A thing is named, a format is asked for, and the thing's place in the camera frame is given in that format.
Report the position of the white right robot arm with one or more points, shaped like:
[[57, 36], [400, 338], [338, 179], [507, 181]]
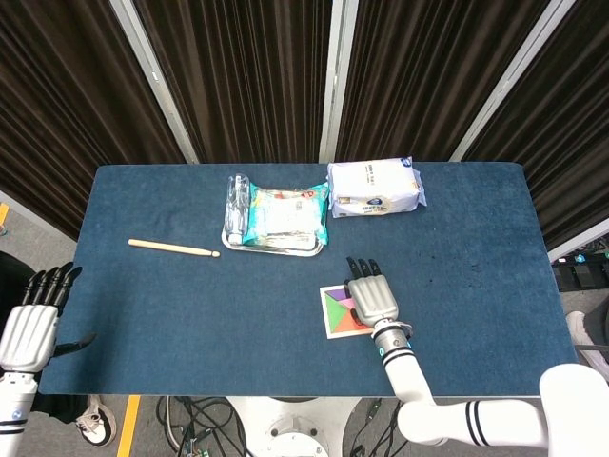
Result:
[[414, 376]]

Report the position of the white pink sneaker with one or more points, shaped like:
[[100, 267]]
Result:
[[579, 328]]

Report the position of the silver metal tray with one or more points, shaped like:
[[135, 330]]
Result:
[[280, 250]]

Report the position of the green tangram triangle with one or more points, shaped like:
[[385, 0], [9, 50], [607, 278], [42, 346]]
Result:
[[335, 311]]

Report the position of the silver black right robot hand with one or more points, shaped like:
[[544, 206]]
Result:
[[373, 297]]

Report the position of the pale purple tissue pack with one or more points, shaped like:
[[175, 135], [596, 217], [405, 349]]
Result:
[[376, 188]]

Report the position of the wooden stick with knob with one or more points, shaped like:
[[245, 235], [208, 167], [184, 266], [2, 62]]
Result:
[[171, 247]]

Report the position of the colourful tangram puzzle board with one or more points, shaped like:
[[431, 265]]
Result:
[[342, 334]]

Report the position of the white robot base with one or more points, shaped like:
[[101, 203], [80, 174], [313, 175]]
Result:
[[290, 428]]

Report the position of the blue fabric table cloth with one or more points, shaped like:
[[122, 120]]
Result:
[[190, 309]]

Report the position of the black power strip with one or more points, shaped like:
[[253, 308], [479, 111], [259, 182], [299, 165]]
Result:
[[583, 273]]

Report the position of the white partition post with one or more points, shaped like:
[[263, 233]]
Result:
[[338, 81], [511, 81], [578, 245], [154, 85]]

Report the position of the purple tangram parallelogram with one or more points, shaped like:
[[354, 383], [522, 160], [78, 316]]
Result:
[[337, 294]]

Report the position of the clear plastic bottle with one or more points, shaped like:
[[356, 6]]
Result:
[[237, 209]]

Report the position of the teal wet wipes pack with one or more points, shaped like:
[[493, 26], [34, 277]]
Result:
[[285, 214]]

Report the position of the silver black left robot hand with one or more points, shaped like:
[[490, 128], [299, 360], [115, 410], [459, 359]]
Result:
[[28, 333]]

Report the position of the pink triangle piece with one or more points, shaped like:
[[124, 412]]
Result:
[[349, 304]]

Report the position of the black white sneaker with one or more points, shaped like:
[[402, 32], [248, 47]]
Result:
[[97, 421]]

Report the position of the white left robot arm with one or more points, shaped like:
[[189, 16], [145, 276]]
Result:
[[12, 414]]

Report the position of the dark brown curtain panel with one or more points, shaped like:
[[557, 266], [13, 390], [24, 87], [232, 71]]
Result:
[[238, 81], [418, 81], [571, 143], [71, 119]]

